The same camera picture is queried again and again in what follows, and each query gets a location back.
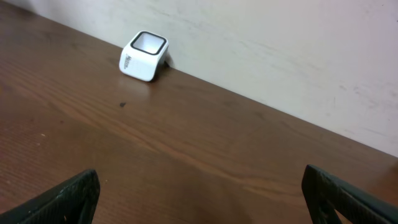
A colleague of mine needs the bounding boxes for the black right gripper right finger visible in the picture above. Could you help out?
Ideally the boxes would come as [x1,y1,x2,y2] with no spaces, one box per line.
[302,164,397,223]

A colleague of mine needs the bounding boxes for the white barcode scanner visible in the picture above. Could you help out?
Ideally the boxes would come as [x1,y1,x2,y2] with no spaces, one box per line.
[119,30,169,82]

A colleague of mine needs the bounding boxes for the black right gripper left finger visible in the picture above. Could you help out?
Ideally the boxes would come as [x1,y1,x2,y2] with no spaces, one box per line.
[1,169,100,224]

